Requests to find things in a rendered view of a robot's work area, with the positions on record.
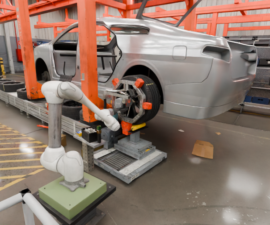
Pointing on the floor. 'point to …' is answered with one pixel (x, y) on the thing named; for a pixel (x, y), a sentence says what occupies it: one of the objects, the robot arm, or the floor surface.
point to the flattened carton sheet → (203, 149)
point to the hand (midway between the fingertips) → (124, 108)
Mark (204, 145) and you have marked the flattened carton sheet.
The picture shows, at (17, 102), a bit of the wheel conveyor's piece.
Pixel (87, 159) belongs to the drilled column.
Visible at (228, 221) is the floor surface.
